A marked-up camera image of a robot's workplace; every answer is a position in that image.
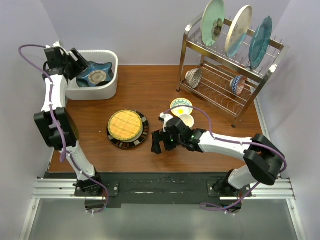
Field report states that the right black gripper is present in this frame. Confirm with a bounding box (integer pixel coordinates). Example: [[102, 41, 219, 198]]
[[151, 128, 184, 155]]

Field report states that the dark blue trivet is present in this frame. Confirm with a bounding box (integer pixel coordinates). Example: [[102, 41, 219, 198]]
[[76, 61, 114, 88]]

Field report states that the black patterned rim plate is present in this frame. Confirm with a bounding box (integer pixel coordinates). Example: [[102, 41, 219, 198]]
[[106, 110, 150, 149]]

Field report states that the white ceramic mug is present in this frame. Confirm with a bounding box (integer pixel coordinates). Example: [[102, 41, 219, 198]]
[[179, 114, 195, 128]]

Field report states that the woven straw round mat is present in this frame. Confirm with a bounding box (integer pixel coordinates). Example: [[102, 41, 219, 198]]
[[107, 109, 143, 142]]

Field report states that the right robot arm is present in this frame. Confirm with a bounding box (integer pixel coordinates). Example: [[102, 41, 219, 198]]
[[151, 115, 286, 197]]

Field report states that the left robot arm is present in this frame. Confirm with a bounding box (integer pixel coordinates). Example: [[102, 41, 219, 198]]
[[33, 46, 104, 196]]

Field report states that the white plastic bin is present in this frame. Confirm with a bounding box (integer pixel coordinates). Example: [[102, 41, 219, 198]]
[[65, 50, 119, 101]]

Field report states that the yellow teal patterned bowl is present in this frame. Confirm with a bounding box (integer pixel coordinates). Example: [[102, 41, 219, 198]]
[[170, 97, 193, 117]]

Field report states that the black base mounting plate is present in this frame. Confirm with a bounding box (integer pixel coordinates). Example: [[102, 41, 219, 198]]
[[74, 172, 251, 210]]

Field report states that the brown patterned bowl in rack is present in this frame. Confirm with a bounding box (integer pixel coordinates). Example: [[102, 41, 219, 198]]
[[185, 68, 203, 89]]

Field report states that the blue red bowl in rack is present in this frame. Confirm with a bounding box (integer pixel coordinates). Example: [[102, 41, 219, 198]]
[[229, 75, 248, 96]]

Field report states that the steel dish rack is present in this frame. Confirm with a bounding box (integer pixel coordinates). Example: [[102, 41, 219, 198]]
[[176, 16, 291, 129]]

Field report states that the mint flower plate in rack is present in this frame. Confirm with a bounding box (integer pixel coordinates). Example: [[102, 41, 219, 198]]
[[200, 0, 225, 47]]

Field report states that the beige blue plate in rack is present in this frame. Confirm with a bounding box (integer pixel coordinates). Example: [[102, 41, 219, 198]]
[[224, 5, 253, 58]]

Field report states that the teal scalloped plate in rack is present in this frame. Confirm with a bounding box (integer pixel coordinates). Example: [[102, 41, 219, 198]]
[[248, 16, 273, 70]]

